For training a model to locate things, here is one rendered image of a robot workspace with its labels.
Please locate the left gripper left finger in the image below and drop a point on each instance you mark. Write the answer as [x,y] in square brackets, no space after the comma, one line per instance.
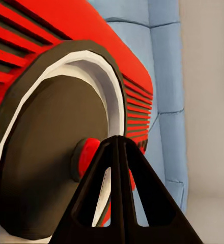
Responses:
[75,227]

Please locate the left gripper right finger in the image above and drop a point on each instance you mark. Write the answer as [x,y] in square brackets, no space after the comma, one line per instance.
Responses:
[167,223]

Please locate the sofa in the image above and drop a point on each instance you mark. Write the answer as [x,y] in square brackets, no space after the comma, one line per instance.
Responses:
[151,29]

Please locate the radio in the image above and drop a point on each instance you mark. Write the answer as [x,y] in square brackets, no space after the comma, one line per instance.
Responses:
[67,82]

